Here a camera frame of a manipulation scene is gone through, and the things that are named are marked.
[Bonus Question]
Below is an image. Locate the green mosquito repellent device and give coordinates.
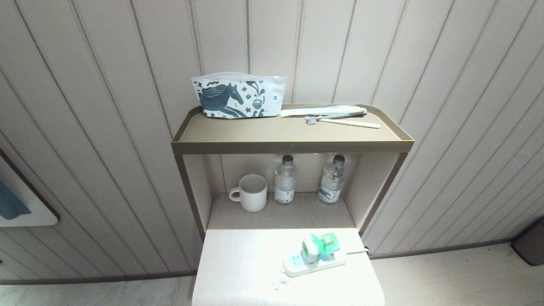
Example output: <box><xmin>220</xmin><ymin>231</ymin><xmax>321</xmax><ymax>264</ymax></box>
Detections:
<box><xmin>301</xmin><ymin>232</ymin><xmax>340</xmax><ymax>264</ymax></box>

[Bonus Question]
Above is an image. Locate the white power strip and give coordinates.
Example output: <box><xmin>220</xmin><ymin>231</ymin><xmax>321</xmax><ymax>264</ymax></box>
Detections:
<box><xmin>282</xmin><ymin>249</ymin><xmax>347</xmax><ymax>278</ymax></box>

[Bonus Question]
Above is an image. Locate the brown shelf tray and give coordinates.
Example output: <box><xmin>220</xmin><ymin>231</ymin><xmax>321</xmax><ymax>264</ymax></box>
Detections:
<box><xmin>171</xmin><ymin>103</ymin><xmax>415</xmax><ymax>155</ymax></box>

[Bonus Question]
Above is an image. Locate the clear plastic water bottle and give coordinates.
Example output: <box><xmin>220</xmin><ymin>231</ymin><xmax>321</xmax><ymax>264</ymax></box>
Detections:
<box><xmin>318</xmin><ymin>155</ymin><xmax>350</xmax><ymax>204</ymax></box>
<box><xmin>274</xmin><ymin>155</ymin><xmax>297</xmax><ymax>205</ymax></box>

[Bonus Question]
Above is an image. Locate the white ribbed mug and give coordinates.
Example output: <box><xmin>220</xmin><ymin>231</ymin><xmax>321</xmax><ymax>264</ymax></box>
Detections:
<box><xmin>229</xmin><ymin>173</ymin><xmax>268</xmax><ymax>213</ymax></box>

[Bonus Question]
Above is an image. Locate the white pouch with horse print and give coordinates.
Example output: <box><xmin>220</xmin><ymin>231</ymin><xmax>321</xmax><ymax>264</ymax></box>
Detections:
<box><xmin>191</xmin><ymin>72</ymin><xmax>287</xmax><ymax>119</ymax></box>

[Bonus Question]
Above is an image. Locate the white toothpaste tube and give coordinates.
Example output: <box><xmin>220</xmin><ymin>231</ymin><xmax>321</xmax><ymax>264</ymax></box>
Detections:
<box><xmin>280</xmin><ymin>105</ymin><xmax>368</xmax><ymax>118</ymax></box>

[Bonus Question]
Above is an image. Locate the grey toothbrush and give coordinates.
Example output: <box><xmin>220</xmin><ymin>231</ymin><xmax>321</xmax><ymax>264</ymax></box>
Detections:
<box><xmin>304</xmin><ymin>111</ymin><xmax>366</xmax><ymax>122</ymax></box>

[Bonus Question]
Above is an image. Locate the white toothbrush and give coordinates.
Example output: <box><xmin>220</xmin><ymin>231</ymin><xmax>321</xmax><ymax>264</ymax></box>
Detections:
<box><xmin>306</xmin><ymin>118</ymin><xmax>381</xmax><ymax>129</ymax></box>

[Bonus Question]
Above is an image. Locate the white bedside cabinet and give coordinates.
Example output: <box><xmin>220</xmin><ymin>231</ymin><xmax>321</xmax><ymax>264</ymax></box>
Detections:
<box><xmin>175</xmin><ymin>151</ymin><xmax>408</xmax><ymax>306</ymax></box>

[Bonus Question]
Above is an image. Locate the white board with teal cloth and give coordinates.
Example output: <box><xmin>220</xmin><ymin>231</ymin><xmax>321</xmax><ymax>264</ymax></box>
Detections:
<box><xmin>0</xmin><ymin>148</ymin><xmax>60</xmax><ymax>228</ymax></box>

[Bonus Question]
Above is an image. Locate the grey waste bin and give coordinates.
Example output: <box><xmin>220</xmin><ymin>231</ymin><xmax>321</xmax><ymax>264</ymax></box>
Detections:
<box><xmin>511</xmin><ymin>217</ymin><xmax>544</xmax><ymax>266</ymax></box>

